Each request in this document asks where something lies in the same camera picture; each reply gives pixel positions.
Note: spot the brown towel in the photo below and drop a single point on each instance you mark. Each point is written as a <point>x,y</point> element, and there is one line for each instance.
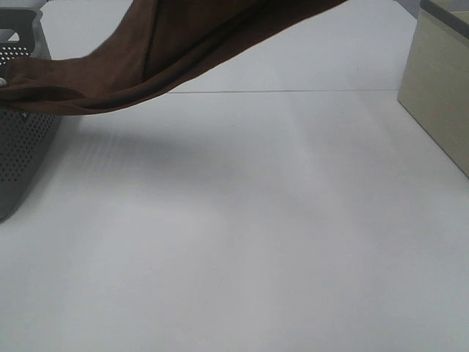
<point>157,46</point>

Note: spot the grey perforated plastic basket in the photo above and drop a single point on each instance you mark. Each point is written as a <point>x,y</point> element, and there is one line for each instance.
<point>25,137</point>

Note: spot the beige fabric storage box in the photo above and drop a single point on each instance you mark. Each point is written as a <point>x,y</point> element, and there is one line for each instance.
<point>434,86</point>

